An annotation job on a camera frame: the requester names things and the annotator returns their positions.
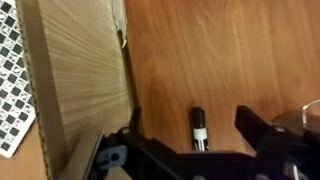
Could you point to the wooden table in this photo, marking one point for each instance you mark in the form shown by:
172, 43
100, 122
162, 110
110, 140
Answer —
206, 50

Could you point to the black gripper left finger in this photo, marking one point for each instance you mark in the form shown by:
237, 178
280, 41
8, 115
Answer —
135, 120

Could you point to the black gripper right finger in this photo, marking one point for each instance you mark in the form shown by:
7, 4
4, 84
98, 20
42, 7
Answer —
250, 123

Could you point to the brown cardboard box panel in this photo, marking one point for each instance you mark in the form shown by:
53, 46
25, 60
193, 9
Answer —
80, 76

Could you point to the black marker with white label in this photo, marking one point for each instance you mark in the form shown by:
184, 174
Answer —
199, 128

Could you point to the black white checkerboard sheet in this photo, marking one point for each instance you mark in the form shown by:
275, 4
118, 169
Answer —
11, 83

